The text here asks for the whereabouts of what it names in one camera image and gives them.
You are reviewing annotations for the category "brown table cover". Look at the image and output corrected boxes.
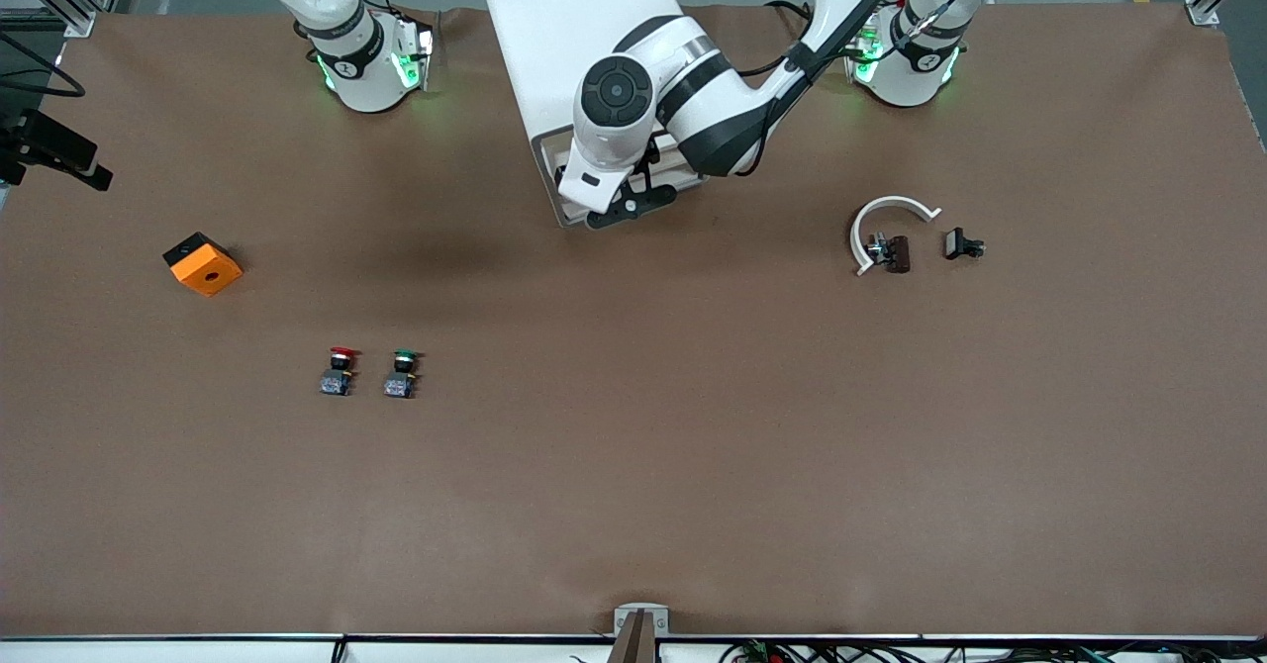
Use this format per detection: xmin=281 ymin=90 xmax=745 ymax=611
xmin=0 ymin=2 xmax=1267 ymax=639

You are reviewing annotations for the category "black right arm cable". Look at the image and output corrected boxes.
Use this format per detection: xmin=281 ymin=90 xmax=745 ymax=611
xmin=0 ymin=33 xmax=87 ymax=100

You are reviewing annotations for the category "red push button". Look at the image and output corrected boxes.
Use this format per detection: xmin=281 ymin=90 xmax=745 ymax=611
xmin=319 ymin=345 xmax=361 ymax=398

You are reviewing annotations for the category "brown post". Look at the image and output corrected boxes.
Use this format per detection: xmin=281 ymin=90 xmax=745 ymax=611
xmin=609 ymin=611 xmax=658 ymax=663

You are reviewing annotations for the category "white table edge rail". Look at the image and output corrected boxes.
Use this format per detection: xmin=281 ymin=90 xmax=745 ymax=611
xmin=0 ymin=633 xmax=1267 ymax=663

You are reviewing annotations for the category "multicolour cable bundle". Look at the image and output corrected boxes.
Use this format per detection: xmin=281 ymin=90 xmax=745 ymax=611
xmin=721 ymin=638 xmax=1267 ymax=663

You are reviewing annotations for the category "white curved plastic piece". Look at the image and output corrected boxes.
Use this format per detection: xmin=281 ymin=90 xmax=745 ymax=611
xmin=849 ymin=195 xmax=943 ymax=278

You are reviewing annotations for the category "grey metal bracket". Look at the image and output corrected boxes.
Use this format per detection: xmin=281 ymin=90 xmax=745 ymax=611
xmin=613 ymin=603 xmax=671 ymax=637

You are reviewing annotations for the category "green push button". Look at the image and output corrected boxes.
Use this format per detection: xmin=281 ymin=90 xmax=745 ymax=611
xmin=382 ymin=348 xmax=424 ymax=400

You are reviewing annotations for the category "orange box with hole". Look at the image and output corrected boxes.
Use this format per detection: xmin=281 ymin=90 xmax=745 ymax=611
xmin=162 ymin=232 xmax=244 ymax=298

